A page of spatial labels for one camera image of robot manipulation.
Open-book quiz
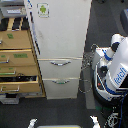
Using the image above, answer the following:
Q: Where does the wooden drawer cabinet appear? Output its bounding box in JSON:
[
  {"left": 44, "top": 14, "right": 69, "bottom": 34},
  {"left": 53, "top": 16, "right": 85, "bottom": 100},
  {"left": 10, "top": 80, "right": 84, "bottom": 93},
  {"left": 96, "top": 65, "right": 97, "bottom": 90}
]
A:
[{"left": 0, "top": 17, "right": 45, "bottom": 97}]

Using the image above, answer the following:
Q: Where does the white fridge door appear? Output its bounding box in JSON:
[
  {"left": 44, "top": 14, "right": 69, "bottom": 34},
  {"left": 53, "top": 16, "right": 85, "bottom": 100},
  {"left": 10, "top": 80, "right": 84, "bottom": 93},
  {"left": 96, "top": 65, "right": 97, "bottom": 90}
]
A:
[{"left": 24, "top": 0, "right": 92, "bottom": 59}]

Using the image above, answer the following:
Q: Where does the green android sticker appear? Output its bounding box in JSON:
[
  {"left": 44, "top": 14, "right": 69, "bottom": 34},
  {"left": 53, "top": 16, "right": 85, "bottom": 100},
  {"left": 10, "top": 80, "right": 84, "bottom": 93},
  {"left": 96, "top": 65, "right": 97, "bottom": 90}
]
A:
[{"left": 37, "top": 3, "right": 49, "bottom": 18}]

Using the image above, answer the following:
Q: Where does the coiled grey cable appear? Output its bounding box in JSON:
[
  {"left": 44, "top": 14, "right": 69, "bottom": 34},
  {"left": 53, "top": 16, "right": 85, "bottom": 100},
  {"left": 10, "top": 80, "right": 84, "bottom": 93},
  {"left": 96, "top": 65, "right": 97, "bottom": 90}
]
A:
[{"left": 78, "top": 43, "right": 100, "bottom": 94}]

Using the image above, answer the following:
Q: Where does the middle fridge drawer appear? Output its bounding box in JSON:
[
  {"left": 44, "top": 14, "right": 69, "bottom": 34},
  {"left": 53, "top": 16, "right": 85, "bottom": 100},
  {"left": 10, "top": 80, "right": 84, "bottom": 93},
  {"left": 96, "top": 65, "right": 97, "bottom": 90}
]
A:
[{"left": 38, "top": 59, "right": 82, "bottom": 79}]

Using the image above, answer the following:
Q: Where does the fridge drawer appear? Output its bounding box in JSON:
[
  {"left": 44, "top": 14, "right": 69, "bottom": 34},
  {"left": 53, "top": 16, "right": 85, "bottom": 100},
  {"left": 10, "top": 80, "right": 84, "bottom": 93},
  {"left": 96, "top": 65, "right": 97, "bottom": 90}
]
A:
[
  {"left": 38, "top": 59, "right": 82, "bottom": 79},
  {"left": 43, "top": 79, "right": 79, "bottom": 99}
]

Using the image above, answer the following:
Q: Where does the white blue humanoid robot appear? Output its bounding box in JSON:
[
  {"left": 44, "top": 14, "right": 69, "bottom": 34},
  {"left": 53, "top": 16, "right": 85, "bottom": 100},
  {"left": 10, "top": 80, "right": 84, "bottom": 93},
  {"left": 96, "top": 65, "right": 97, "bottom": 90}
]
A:
[{"left": 92, "top": 34, "right": 128, "bottom": 106}]

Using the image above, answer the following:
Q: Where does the grey box on cabinet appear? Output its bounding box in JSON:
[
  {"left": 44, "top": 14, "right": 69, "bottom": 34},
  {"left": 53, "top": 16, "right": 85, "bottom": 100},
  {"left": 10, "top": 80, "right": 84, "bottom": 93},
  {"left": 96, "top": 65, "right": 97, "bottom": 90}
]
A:
[{"left": 1, "top": 6, "right": 26, "bottom": 17}]

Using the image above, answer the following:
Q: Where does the white refrigerator body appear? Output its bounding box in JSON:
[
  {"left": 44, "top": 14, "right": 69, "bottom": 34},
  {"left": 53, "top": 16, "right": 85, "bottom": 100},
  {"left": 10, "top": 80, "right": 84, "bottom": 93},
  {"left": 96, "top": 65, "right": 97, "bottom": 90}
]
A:
[{"left": 24, "top": 0, "right": 92, "bottom": 99}]

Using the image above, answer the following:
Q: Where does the bottom fridge drawer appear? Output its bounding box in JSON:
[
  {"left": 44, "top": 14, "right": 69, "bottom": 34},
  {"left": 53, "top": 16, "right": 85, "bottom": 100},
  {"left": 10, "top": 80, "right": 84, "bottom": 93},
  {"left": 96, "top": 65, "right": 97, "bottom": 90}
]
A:
[{"left": 43, "top": 79, "right": 79, "bottom": 99}]

